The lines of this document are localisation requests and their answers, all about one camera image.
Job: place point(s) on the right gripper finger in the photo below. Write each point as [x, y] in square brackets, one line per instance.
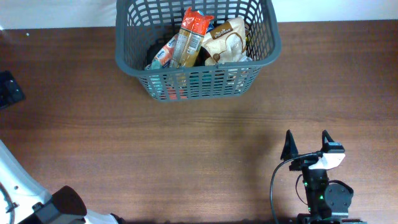
[327, 142]
[290, 149]

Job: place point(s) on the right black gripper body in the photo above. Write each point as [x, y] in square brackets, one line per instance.
[303, 163]

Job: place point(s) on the beige Pantree snack bag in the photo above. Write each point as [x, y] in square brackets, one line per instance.
[226, 43]

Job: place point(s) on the orange pasta packet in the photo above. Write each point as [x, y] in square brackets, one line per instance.
[180, 83]

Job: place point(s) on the Kleenex tissue box pack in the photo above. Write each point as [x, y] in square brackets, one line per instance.
[163, 57]

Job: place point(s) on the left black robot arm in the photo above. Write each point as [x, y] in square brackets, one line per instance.
[25, 201]

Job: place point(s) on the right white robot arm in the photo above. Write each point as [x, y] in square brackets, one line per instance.
[328, 201]

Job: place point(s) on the grey plastic basket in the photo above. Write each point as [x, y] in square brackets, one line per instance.
[143, 27]

